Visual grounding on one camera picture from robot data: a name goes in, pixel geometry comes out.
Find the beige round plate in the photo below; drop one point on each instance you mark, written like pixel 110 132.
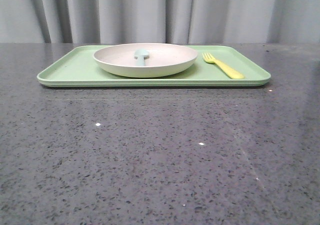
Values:
pixel 164 59

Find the yellow plastic fork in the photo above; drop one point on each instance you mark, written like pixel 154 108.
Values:
pixel 229 71

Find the light blue plastic spoon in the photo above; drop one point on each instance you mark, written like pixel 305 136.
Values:
pixel 141 55

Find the light green plastic tray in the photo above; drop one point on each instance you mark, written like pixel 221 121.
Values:
pixel 79 69

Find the grey pleated curtain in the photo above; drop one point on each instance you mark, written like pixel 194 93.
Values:
pixel 160 21

